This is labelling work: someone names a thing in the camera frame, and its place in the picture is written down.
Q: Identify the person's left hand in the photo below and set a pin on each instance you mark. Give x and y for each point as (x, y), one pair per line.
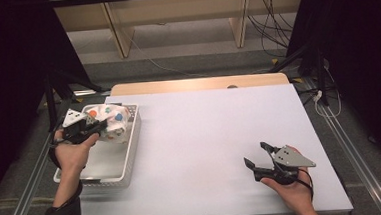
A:
(69, 155)

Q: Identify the white perforated plastic basket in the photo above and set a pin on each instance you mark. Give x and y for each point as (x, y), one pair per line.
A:
(108, 162)

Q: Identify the white cloth with colourful spots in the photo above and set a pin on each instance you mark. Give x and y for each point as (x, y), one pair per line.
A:
(114, 120)

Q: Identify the person's right hand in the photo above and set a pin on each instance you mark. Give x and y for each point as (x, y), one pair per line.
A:
(295, 194)

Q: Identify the black tripod stand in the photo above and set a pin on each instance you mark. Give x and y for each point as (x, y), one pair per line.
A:
(319, 69)
(49, 96)

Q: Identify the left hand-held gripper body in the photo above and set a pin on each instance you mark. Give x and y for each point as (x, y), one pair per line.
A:
(74, 128)

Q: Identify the wooden shelf unit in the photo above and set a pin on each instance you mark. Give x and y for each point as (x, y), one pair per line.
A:
(179, 8)

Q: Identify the metal floor rail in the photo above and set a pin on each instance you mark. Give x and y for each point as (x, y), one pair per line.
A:
(27, 194)
(358, 150)

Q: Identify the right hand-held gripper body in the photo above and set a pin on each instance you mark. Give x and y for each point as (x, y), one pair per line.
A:
(290, 158)

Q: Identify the black curtain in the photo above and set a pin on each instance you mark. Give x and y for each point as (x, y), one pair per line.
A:
(358, 43)
(9, 65)

